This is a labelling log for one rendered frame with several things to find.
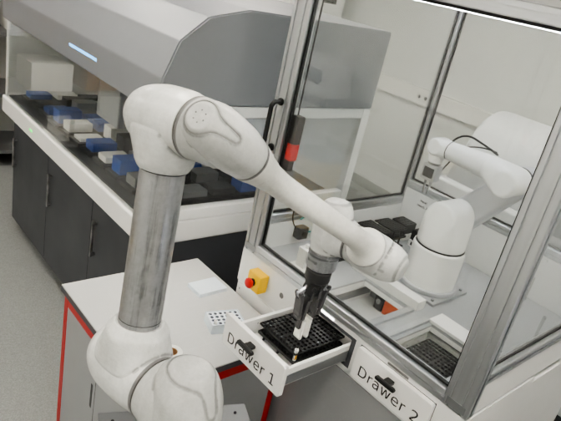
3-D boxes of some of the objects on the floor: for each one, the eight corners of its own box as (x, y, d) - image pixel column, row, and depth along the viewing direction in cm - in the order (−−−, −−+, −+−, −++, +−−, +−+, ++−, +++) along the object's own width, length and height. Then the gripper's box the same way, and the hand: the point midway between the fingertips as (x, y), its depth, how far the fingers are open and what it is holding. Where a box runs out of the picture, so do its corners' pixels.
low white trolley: (117, 566, 192) (142, 393, 163) (51, 441, 233) (61, 283, 204) (251, 493, 230) (290, 341, 201) (174, 396, 271) (198, 257, 242)
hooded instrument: (121, 401, 260) (172, -3, 192) (-2, 225, 382) (3, -62, 314) (309, 336, 339) (392, 32, 271) (158, 206, 460) (189, -26, 392)
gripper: (329, 257, 169) (309, 323, 177) (292, 265, 159) (273, 334, 167) (346, 270, 164) (325, 337, 172) (310, 278, 154) (289, 349, 162)
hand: (302, 327), depth 169 cm, fingers closed
